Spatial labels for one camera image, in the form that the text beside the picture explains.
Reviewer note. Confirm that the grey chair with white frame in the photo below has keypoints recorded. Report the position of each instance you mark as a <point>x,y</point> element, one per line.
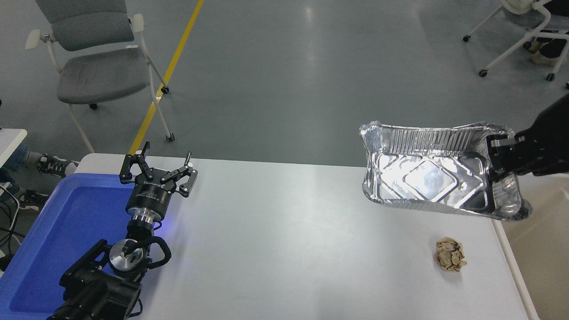
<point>102,73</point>

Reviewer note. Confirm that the silver foil tray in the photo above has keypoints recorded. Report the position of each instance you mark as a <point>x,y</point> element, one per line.
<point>426,173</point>

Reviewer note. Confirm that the person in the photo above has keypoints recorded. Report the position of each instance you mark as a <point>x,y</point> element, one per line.
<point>551,46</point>
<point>55,165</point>

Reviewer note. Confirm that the white-framed wheeled chair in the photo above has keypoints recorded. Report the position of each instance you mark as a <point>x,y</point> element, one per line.
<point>511,46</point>

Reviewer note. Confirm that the blue plastic tray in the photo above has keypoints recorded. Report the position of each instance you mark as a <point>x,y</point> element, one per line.
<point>66,222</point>

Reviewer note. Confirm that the crumpled tan paper ball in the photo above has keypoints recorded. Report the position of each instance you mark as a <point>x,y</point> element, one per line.
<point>450,255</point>

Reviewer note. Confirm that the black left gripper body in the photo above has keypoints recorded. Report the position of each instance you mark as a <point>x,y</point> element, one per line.
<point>149,198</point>

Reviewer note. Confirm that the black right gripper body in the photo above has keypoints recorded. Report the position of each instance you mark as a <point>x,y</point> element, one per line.
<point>549,149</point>

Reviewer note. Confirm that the small white table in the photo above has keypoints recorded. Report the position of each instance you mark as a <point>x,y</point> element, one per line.
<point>10,143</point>

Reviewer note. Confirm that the large pale bin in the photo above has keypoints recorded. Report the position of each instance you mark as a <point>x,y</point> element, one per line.
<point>542,258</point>

